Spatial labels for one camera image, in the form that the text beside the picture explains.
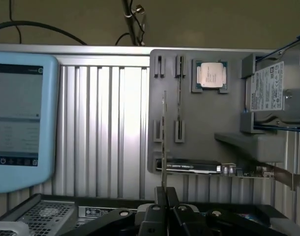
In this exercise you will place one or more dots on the graphics card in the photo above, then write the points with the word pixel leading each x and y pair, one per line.
pixel 184 167

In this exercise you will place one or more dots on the metal pole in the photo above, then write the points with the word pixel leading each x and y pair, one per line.
pixel 129 22

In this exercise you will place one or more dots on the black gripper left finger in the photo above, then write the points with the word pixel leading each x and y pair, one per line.
pixel 152 221

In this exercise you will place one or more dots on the light blue teach pendant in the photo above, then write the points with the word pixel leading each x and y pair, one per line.
pixel 22 110

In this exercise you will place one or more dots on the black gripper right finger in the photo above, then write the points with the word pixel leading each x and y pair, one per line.
pixel 187 221

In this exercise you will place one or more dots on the metal clamp knob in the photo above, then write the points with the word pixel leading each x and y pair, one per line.
pixel 139 9

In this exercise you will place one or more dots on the open PC case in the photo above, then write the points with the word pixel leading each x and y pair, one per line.
pixel 263 210

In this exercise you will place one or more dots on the white plastic part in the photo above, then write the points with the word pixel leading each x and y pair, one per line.
pixel 7 227

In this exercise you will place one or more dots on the silver CPU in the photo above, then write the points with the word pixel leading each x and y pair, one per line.
pixel 211 73

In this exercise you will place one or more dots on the silver hard disk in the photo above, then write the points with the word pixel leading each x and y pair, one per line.
pixel 268 86

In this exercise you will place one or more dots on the grey parts rack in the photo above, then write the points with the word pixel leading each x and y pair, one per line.
pixel 209 118

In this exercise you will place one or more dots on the grey power supply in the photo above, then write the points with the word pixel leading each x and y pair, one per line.
pixel 46 216

